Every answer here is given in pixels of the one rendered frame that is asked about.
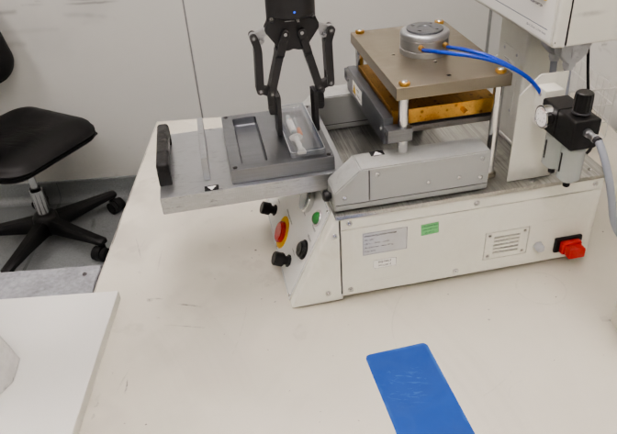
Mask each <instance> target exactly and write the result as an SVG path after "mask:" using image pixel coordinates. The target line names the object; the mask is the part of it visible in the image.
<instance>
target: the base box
mask: <svg viewBox="0 0 617 434"><path fill-rule="evenodd" d="M603 181H604V178H600V179H594V180H588V181H583V182H577V183H572V184H570V186H569V187H564V186H563V185H562V184H560V185H555V186H549V187H543V188H537V189H532V190H526V191H520V192H514V193H508V194H503V195H492V196H486V197H480V198H475V199H469V200H463V201H457V202H452V203H446V204H440V205H434V206H424V207H418V208H412V209H406V210H400V211H395V212H389V213H383V214H377V215H372V216H366V217H355V218H349V219H344V220H338V221H336V220H335V218H334V216H333V213H332V212H331V214H330V216H329V218H328V221H327V223H326V225H325V227H324V229H323V230H322V232H321V235H320V238H319V240H318V242H317V244H316V246H315V249H314V251H313V252H312V254H311V256H310V258H309V260H308V264H307V266H306V268H305V270H304V272H303V273H302V275H301V278H300V280H299V282H298V284H297V287H296V289H295V292H294V293H293V295H292V297H291V299H290V301H291V305H292V307H293V308H294V307H299V306H308V305H314V304H319V303H324V302H330V301H334V300H340V299H343V296H344V295H353V294H359V293H363V292H369V291H375V290H379V289H385V288H389V287H395V286H401V285H405V284H415V283H420V282H426V281H430V280H436V279H442V278H446V277H452V276H457V275H462V274H468V273H477V272H483V271H487V270H493V269H498V268H503V267H509V266H514V265H519V264H525V263H529V262H539V261H544V260H550V259H555V258H560V257H566V256H567V258H568V259H576V258H580V257H584V255H585V252H586V251H587V247H588V244H589V237H590V233H591V230H592V226H593V221H594V217H595V214H596V210H597V206H598V202H599V199H600V192H601V188H602V185H603Z"/></svg>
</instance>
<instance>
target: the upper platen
mask: <svg viewBox="0 0 617 434"><path fill-rule="evenodd" d="M358 71H359V72H360V73H361V74H362V75H363V77H364V78H365V79H366V81H367V82H368V84H369V85H370V86H371V88H372V89H373V90H374V92H375V93H376V95H377V96H378V98H379V99H380V100H381V102H382V103H383V104H384V106H385V107H386V109H387V110H388V112H389V113H390V114H391V116H392V117H393V125H394V124H397V123H398V101H396V99H395V98H394V97H393V96H392V94H391V93H390V92H389V91H388V89H386V87H385V86H384V85H383V83H382V82H381V81H380V80H379V78H378V77H377V76H376V74H375V73H374V72H373V70H372V69H371V68H370V67H369V65H368V64H364V65H358ZM491 103H492V93H491V92H490V91H489V90H488V89H481V90H475V91H468V92H461V93H454V94H448V95H435V96H428V97H421V98H414V99H410V100H409V124H410V125H411V126H412V128H413V131H418V130H424V129H431V128H443V127H450V126H456V125H463V124H469V123H476V122H482V121H489V119H490V110H491Z"/></svg>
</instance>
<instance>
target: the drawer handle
mask: <svg viewBox="0 0 617 434"><path fill-rule="evenodd" d="M170 145H172V139H171V134H170V130H169V127H168V125H167V124H161V125H158V127H157V142H156V170H157V175H158V180H159V184H160V186H166V185H172V184H173V180H172V175H171V169H170Z"/></svg>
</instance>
